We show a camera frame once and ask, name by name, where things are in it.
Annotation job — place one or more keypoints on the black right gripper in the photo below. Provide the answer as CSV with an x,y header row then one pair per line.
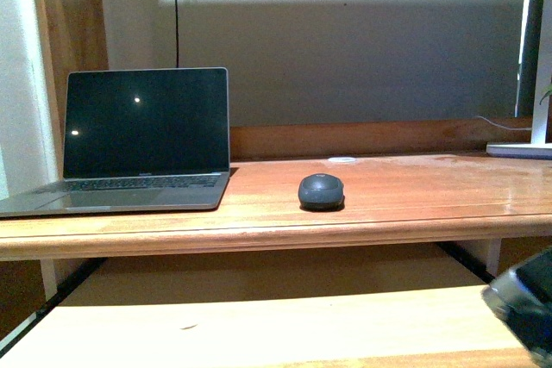
x,y
521,299

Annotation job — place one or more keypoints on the white desk lamp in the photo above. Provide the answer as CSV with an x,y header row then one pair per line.
x,y
533,84

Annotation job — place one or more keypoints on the wooden desk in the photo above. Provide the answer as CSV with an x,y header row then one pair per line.
x,y
412,182

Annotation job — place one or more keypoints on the grey laptop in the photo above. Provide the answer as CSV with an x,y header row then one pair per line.
x,y
136,141

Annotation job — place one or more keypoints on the dark grey computer mouse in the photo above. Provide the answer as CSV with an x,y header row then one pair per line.
x,y
320,192

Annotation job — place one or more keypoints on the white round desk grommet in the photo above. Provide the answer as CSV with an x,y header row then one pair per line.
x,y
342,160

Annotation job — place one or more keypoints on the wooden pull-out keyboard tray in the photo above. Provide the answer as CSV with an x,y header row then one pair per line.
x,y
375,306

